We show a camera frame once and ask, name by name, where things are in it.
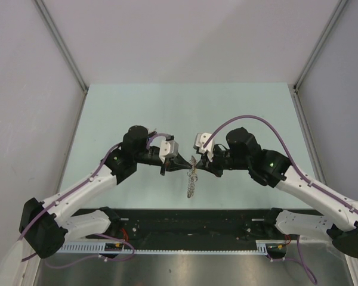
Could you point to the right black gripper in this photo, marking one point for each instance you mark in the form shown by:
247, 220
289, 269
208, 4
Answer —
206, 164

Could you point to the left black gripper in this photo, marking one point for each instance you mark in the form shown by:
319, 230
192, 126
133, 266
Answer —
176, 164

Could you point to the metal disc with keyrings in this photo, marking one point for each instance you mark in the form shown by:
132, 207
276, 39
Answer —
192, 175

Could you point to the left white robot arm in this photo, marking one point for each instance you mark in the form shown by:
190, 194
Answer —
46, 225

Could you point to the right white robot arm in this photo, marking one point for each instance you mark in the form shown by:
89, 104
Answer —
337, 218

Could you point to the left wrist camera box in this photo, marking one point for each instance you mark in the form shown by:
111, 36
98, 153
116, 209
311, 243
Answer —
168, 149

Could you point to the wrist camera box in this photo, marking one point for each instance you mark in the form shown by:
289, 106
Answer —
204, 145
168, 149

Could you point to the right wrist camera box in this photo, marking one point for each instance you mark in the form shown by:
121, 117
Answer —
204, 145

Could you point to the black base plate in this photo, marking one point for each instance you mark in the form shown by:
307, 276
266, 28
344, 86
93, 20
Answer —
175, 229

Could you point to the white slotted cable duct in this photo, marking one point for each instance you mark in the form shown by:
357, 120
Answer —
102, 248

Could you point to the right aluminium frame post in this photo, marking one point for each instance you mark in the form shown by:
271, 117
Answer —
321, 42

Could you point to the aluminium frame post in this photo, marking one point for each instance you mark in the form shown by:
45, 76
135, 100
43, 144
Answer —
321, 42
51, 26

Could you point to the left aluminium frame post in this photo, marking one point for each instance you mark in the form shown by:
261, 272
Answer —
51, 26

